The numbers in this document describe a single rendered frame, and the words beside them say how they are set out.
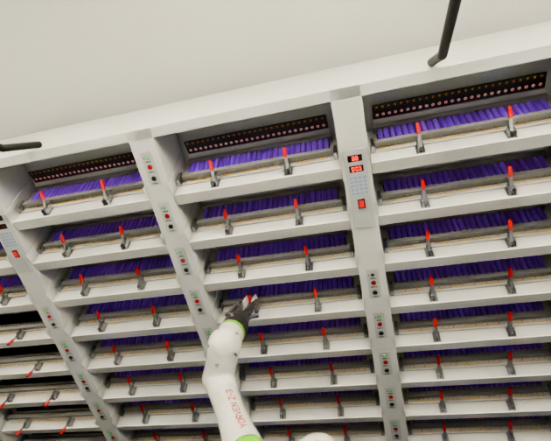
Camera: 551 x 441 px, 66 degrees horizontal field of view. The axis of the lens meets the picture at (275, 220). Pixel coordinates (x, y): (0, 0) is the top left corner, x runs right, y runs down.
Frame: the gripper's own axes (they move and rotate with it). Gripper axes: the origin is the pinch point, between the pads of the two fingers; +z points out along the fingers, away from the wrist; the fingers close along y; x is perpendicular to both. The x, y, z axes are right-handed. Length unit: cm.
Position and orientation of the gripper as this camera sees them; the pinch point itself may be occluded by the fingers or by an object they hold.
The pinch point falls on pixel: (250, 300)
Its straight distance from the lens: 175.1
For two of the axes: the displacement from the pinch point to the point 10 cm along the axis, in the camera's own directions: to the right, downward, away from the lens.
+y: 9.7, -1.4, -2.2
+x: -1.8, -9.6, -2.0
